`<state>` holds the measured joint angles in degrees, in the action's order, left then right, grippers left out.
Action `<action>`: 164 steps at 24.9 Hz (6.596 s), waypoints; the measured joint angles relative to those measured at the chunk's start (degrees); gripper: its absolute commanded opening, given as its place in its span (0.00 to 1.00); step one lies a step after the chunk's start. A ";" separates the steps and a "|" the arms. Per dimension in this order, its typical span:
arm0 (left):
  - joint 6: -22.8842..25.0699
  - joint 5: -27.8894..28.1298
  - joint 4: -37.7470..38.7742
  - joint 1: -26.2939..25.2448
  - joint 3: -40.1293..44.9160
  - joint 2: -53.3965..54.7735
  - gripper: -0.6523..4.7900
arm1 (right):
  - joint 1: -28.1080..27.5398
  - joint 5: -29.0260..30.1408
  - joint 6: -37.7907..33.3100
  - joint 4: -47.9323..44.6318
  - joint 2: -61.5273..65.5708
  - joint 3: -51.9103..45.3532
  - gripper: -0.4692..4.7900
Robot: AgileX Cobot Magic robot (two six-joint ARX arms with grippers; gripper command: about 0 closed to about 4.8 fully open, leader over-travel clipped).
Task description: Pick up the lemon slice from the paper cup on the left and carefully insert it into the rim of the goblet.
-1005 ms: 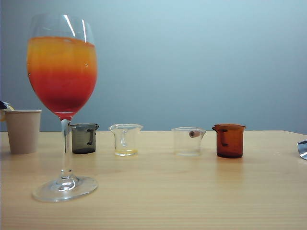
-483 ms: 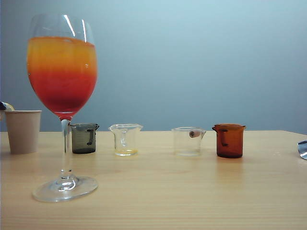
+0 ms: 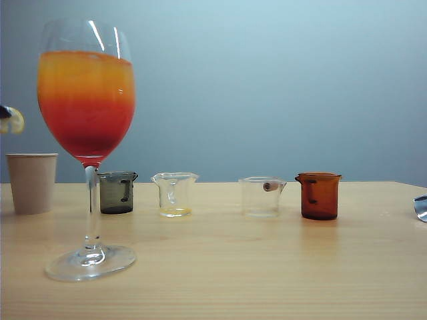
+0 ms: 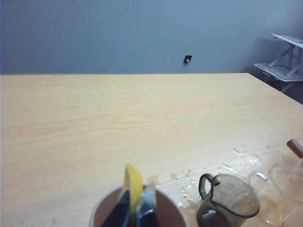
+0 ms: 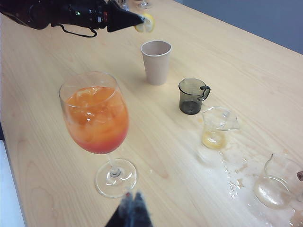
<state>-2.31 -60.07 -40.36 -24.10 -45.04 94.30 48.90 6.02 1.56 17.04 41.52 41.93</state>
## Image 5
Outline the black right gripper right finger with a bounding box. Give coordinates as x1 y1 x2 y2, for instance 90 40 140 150
132 190 154 227

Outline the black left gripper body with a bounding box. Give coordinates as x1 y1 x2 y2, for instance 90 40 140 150
0 0 111 31

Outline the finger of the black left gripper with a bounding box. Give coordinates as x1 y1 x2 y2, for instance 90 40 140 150
107 0 145 33

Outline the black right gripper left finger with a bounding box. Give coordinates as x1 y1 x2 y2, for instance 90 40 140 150
105 191 136 227

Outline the yellow lemon slice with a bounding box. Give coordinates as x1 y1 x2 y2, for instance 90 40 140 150
134 13 156 34

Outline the beige paper cup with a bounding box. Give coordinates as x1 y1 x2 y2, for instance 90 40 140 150
140 40 173 86

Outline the clear measuring cup, yellow residue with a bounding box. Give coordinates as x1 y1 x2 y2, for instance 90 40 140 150
200 106 240 149

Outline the grey transparent measuring cup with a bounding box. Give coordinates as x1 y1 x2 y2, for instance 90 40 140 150
178 78 211 115

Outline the clear glass at table edge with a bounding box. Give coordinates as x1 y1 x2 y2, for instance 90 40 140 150
136 0 153 9

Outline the wine glass with orange-red drink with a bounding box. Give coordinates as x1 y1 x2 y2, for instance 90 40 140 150
58 71 137 199

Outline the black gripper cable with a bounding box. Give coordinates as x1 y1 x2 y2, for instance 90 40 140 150
50 22 98 38

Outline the clear measuring cup, wooden handle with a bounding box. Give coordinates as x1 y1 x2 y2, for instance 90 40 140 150
253 153 303 210

